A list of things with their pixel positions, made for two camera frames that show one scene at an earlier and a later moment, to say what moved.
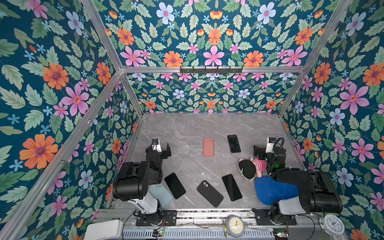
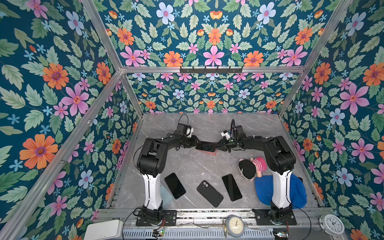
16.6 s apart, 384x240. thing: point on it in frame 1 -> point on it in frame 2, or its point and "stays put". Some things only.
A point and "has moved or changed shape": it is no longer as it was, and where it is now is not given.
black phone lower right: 231,187 stays put
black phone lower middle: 210,194 stays put
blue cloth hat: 269,191 stays put
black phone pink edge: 234,143 has moved or changed shape
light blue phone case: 162,194 stays put
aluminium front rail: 201,215 stays put
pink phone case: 208,147 has moved or changed shape
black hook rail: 211,71 stays put
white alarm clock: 331,224 stays put
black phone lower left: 175,185 stays put
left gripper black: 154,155 -> 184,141
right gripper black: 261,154 -> 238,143
